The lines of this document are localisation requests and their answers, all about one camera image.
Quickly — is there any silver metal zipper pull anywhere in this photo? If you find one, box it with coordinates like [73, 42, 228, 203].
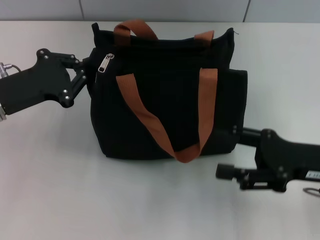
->
[96, 52, 115, 74]

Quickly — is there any left gripper cable with plug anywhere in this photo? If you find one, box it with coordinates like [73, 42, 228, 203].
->
[0, 61, 22, 77]

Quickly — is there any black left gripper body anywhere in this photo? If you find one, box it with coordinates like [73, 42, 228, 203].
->
[0, 48, 75, 116]

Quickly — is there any black bag with brown handles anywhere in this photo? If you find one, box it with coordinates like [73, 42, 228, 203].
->
[86, 19, 249, 164]

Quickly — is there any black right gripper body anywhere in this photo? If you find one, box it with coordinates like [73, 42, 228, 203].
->
[254, 128, 320, 193]

